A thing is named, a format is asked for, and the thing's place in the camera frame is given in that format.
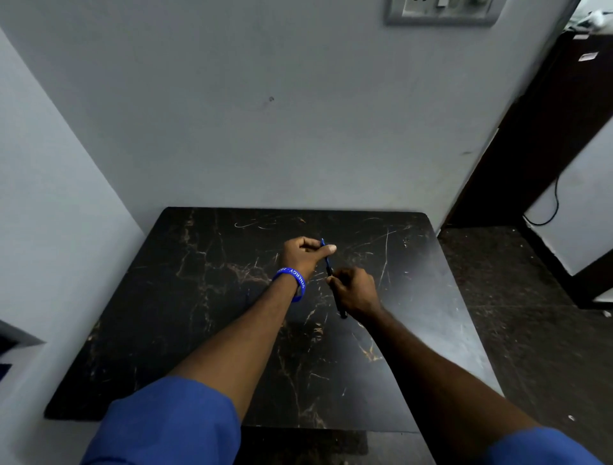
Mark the person's right hand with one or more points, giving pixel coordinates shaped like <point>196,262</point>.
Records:
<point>358,292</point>

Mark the person's left hand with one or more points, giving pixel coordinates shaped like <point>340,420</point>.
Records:
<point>298,258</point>

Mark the person's right fingers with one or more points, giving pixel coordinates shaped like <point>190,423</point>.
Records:
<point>338,281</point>

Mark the person's left thumb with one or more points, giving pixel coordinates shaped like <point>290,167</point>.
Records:
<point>323,250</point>

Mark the blue and black pen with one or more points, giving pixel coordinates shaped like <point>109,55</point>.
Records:
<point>328,263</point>

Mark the person's right forearm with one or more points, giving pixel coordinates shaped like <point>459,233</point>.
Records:
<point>431,378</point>

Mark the person's left forearm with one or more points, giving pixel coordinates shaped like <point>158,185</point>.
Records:
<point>239,349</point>

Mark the blue rubber wristband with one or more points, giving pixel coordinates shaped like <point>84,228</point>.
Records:
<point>293,279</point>

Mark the blue left shirt sleeve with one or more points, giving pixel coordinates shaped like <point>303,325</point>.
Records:
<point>167,426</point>

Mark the blue shirt sleeve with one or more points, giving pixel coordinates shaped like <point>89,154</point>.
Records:
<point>167,426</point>
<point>541,450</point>

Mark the dark brown wooden cabinet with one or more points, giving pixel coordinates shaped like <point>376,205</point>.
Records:
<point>546,119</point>

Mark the blue right shirt sleeve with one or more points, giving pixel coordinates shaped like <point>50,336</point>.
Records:
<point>541,450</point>

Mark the white sticker label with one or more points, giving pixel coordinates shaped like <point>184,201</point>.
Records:
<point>587,56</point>

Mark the white object on cabinet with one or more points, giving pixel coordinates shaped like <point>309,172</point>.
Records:
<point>591,20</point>

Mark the grey wall switch plate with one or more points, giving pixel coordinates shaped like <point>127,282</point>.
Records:
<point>443,13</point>

